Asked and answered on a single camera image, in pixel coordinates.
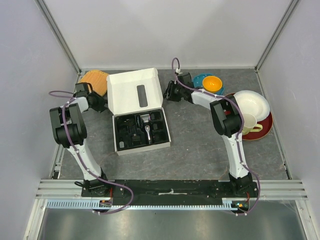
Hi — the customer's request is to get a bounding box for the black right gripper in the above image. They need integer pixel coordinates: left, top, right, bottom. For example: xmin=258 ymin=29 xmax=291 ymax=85
xmin=161 ymin=80 xmax=185 ymax=102

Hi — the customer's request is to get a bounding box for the black clipper guard comb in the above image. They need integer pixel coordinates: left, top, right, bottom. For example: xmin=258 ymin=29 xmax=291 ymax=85
xmin=150 ymin=111 xmax=162 ymax=121
xmin=152 ymin=121 xmax=164 ymax=131
xmin=153 ymin=131 xmax=167 ymax=143

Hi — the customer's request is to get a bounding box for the white clipper kit box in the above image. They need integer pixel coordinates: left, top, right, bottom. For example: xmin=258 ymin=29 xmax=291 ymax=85
xmin=107 ymin=68 xmax=171 ymax=156

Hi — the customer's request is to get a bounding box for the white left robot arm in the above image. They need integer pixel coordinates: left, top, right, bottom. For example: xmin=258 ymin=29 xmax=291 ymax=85
xmin=49 ymin=82 xmax=112 ymax=198

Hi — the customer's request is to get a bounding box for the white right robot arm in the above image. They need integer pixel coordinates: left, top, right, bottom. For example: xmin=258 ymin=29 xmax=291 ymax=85
xmin=163 ymin=69 xmax=260 ymax=197

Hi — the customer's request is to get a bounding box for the silver black hair clipper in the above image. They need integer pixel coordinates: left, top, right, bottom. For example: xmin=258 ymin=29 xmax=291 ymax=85
xmin=140 ymin=113 xmax=152 ymax=145

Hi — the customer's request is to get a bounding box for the woven orange tray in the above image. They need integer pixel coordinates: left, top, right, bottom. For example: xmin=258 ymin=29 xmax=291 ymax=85
xmin=79 ymin=69 xmax=109 ymax=97

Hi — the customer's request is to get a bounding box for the teal dotted plate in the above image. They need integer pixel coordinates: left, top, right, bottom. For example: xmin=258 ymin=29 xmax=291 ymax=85
xmin=192 ymin=73 xmax=225 ymax=95

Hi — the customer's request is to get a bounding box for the orange bowl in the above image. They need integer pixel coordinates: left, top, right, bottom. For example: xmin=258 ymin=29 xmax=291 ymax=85
xmin=202 ymin=75 xmax=223 ymax=93

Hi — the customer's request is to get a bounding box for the white paper bowl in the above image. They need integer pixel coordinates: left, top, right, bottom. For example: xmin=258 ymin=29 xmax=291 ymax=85
xmin=234 ymin=90 xmax=270 ymax=122

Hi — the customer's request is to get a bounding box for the pale yellow mug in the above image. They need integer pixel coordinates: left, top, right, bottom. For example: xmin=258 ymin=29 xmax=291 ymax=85
xmin=242 ymin=113 xmax=263 ymax=135

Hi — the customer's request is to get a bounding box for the dark red plate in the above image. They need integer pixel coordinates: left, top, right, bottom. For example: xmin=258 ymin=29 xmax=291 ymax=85
xmin=227 ymin=93 xmax=273 ymax=141

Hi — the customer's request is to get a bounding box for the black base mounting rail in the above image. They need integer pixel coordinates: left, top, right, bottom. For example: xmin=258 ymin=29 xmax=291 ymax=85
xmin=74 ymin=179 xmax=259 ymax=207

